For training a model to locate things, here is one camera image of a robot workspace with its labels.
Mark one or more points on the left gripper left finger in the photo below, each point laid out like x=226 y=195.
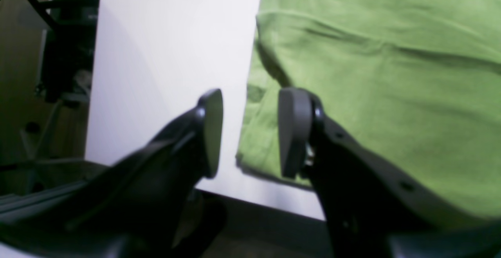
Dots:
x=133 y=209

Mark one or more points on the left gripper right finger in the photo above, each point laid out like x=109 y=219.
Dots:
x=371 y=207

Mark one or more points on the green T-shirt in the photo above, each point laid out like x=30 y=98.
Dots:
x=415 y=81

